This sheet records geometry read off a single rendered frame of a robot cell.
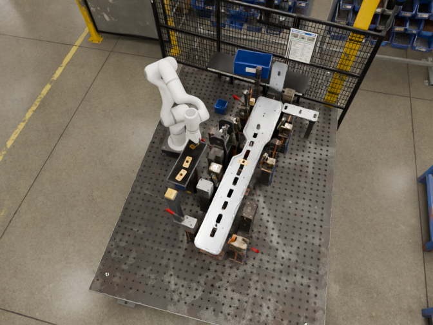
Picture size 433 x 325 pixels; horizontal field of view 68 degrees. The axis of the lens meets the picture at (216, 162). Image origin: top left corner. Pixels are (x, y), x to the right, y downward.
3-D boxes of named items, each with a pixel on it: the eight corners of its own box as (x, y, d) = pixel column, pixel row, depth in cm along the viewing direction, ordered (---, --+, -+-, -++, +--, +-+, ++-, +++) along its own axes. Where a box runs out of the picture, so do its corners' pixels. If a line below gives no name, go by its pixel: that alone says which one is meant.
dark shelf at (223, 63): (303, 96, 268) (304, 93, 266) (205, 69, 288) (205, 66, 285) (310, 78, 279) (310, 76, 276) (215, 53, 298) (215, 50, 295)
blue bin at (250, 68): (267, 79, 275) (269, 68, 264) (232, 73, 280) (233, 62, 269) (270, 66, 283) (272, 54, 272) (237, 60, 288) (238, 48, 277)
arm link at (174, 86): (188, 77, 205) (209, 119, 205) (165, 87, 202) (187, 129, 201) (189, 71, 197) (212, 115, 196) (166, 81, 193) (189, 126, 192)
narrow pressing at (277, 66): (281, 95, 269) (287, 64, 240) (267, 92, 272) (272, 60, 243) (281, 95, 270) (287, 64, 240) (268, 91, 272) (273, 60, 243)
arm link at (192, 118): (196, 118, 206) (183, 124, 204) (194, 104, 195) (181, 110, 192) (202, 127, 202) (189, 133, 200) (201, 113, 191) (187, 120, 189)
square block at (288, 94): (285, 123, 292) (292, 96, 261) (277, 120, 294) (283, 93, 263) (288, 117, 296) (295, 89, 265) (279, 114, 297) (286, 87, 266)
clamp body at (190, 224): (198, 247, 236) (193, 231, 205) (183, 241, 239) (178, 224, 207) (203, 235, 241) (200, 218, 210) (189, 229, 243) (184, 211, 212)
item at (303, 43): (309, 64, 267) (319, 33, 240) (283, 58, 272) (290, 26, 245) (310, 63, 268) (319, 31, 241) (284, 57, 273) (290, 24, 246)
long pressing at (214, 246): (222, 258, 203) (222, 257, 202) (191, 244, 208) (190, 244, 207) (284, 103, 267) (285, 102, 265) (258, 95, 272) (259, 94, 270)
